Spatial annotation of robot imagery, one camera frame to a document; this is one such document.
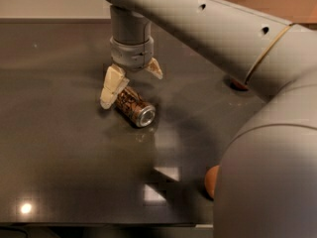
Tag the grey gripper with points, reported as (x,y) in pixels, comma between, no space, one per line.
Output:
(131,54)

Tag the orange brown soda can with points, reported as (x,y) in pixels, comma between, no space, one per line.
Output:
(133,106)

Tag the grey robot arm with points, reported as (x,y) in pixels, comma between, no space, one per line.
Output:
(266,183)

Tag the red apple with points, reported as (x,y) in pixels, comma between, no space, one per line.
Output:
(237,85)

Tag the orange fruit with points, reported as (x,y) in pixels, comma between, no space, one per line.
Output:
(210,180)

